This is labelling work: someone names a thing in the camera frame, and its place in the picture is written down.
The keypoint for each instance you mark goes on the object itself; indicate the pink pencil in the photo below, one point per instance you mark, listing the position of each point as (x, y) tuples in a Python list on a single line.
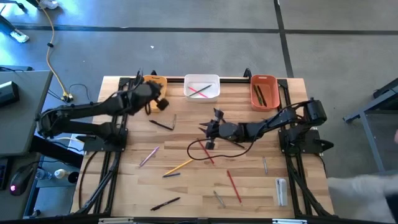
[(195, 91)]

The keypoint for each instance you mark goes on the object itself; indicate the clear water bottle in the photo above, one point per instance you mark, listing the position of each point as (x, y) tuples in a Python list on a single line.
[(43, 175)]

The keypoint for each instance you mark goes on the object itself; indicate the black round cap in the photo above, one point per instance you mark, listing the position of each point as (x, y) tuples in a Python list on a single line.
[(73, 177)]

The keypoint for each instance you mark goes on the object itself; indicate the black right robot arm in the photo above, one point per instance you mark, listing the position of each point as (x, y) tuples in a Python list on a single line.
[(280, 119)]

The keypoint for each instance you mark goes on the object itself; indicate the pink pen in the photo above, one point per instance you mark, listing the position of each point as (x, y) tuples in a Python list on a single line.
[(149, 156)]

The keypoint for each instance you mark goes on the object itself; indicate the yellow plastic bin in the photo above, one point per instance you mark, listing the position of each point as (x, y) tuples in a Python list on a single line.
[(164, 85)]

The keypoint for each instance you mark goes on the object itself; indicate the black keyboard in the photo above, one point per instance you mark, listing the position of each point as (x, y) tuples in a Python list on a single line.
[(3, 174)]

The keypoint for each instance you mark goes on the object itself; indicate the white plastic bin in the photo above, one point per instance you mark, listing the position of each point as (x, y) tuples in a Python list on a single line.
[(214, 95)]

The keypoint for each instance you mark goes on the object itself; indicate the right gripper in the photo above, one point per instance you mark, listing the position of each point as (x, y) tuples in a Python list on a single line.
[(217, 130)]

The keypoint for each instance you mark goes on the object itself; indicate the grey pen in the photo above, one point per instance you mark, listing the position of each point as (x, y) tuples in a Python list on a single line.
[(265, 165)]

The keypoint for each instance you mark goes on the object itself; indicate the black marker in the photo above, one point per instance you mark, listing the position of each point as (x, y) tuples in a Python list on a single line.
[(165, 203)]

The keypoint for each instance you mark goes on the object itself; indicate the blue-grey crayon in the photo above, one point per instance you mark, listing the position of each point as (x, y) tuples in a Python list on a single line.
[(219, 199)]

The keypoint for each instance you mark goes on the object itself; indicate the yellow pencil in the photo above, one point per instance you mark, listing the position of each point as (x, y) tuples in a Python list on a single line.
[(178, 167)]

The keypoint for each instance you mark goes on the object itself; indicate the silver metal bracket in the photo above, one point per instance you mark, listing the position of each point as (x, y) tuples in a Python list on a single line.
[(115, 221), (289, 221)]

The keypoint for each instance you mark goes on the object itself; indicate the black desk device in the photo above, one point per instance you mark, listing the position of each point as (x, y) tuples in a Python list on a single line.
[(7, 93)]

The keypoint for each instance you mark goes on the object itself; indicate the white shoe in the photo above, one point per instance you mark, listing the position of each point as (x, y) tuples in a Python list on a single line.
[(19, 36), (49, 4)]

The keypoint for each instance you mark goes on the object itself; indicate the white small bottle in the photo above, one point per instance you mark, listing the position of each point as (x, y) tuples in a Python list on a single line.
[(59, 173)]

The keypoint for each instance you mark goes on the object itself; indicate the person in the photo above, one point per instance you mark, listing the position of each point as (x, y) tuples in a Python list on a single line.
[(360, 196)]

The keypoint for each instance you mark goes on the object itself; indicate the grey desk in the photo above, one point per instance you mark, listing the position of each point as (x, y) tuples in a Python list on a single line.
[(21, 124)]

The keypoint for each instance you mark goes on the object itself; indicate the grey crayon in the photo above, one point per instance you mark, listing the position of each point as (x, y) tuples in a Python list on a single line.
[(174, 122)]

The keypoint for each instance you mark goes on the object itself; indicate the green pencil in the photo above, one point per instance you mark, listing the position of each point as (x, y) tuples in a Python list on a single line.
[(203, 88)]

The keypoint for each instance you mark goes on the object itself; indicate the green pen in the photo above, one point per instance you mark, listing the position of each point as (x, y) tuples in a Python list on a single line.
[(257, 95)]

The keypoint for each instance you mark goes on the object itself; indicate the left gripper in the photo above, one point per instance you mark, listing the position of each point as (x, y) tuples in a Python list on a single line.
[(146, 95)]

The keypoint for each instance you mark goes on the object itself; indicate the red pencil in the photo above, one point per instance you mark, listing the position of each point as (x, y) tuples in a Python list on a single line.
[(209, 156), (234, 186)]

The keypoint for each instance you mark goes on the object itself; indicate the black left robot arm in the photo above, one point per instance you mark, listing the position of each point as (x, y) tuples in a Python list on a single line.
[(87, 109)]

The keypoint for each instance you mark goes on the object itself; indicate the blue-grey metal table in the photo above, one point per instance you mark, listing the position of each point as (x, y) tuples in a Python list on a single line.
[(370, 137)]

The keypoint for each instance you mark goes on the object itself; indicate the coral orange plastic bin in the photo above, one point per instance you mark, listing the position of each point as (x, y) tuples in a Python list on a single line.
[(272, 93)]

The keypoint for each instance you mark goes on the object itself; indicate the white stapler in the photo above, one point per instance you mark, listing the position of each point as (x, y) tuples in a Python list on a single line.
[(281, 191)]

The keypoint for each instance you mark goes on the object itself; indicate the black table clamp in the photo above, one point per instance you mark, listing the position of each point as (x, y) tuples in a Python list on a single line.
[(247, 73), (153, 73)]

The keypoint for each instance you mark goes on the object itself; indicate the black computer mouse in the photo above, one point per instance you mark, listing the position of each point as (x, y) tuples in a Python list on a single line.
[(20, 182)]

